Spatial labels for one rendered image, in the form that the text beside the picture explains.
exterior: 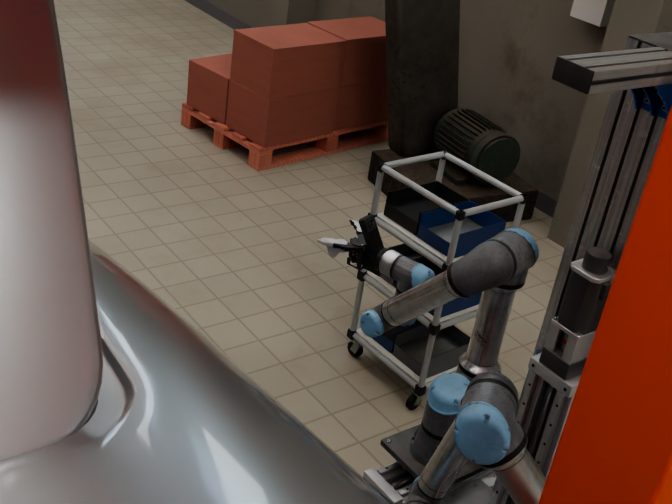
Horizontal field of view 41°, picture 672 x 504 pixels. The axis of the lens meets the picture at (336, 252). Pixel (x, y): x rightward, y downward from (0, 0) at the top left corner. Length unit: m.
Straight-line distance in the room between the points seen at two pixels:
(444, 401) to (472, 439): 0.52
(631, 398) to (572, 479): 0.18
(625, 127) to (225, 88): 4.38
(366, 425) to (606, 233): 2.00
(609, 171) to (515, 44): 4.15
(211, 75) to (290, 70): 0.66
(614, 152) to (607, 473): 0.95
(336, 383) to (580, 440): 2.82
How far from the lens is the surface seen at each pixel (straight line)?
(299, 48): 5.85
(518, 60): 6.19
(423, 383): 3.90
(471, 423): 1.86
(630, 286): 1.20
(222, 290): 4.63
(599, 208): 2.13
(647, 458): 1.27
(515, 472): 1.94
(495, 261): 2.22
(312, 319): 4.48
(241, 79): 6.03
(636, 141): 2.05
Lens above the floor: 2.46
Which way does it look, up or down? 29 degrees down
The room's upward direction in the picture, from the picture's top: 9 degrees clockwise
